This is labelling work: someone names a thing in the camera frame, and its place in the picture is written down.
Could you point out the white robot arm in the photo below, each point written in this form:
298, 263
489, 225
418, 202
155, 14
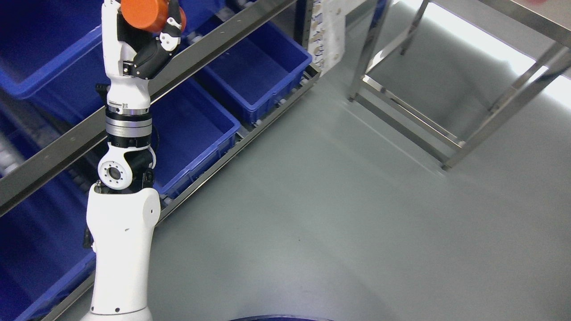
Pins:
122, 232

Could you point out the white sign board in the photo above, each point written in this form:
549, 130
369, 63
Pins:
326, 43

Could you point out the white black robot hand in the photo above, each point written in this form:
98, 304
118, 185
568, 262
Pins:
133, 57

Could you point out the blue bin lower middle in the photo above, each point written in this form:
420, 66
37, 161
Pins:
42, 257

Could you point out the stainless steel desk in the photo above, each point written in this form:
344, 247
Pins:
441, 88

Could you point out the large blue bin upper right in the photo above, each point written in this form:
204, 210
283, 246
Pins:
51, 55

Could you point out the orange cylindrical capacitor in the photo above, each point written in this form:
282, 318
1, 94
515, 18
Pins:
147, 15

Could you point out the blue bin lower right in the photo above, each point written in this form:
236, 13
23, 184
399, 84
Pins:
255, 73

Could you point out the steel shelf rack frame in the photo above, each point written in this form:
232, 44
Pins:
37, 146

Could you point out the blue bin lower centre-right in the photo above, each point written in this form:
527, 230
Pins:
194, 132

